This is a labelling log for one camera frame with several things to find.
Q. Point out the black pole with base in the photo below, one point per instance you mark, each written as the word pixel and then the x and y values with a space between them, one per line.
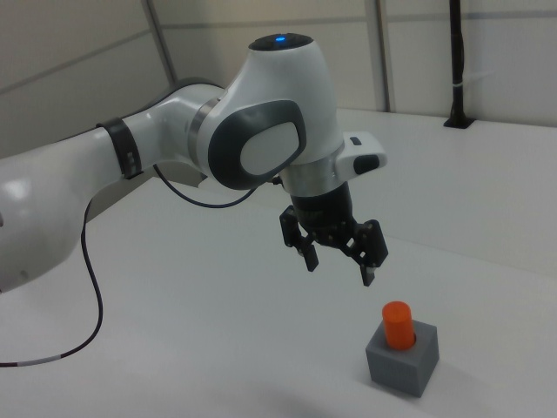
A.
pixel 457 65

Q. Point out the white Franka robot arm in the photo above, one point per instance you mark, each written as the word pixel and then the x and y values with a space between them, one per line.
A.
pixel 52 204

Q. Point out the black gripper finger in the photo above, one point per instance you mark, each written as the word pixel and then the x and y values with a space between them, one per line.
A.
pixel 290 231
pixel 374 246

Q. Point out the grey upright partition post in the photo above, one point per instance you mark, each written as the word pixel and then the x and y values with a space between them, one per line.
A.
pixel 383 52

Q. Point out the grey block with round hole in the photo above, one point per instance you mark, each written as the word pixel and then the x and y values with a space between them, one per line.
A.
pixel 400 370

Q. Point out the orange cylinder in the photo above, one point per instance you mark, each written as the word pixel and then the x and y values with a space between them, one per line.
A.
pixel 398 326

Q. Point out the grey slanted partition post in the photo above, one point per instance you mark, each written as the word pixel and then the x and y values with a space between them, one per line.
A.
pixel 161 39

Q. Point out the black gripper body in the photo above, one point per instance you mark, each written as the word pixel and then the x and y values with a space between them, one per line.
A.
pixel 324 213

